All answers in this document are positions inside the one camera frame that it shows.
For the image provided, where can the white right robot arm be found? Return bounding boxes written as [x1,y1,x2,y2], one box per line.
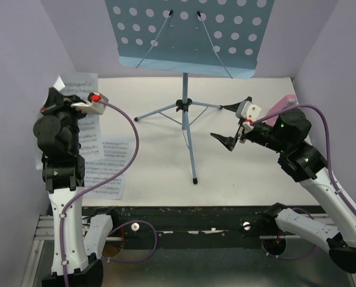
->
[211,97,356,274]

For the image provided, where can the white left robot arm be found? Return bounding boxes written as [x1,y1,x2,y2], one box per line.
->
[33,87,119,286]

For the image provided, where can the blue music stand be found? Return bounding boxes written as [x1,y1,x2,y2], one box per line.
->
[105,0,276,185]

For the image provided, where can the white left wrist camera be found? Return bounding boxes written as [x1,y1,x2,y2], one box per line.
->
[71,92,109,115]

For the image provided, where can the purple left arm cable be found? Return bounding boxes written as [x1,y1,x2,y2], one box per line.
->
[60,100,159,287]

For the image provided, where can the sheet music pages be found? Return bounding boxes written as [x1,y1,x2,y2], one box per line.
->
[83,136,135,200]

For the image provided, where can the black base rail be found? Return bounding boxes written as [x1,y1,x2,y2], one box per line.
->
[46,204,337,251]

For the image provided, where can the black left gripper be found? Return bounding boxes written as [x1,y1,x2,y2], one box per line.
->
[40,87,90,153]

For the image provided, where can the aluminium frame rail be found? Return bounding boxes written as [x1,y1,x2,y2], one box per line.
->
[20,215,54,287]

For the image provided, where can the pink metronome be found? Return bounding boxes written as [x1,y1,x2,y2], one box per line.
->
[265,94,298,126]

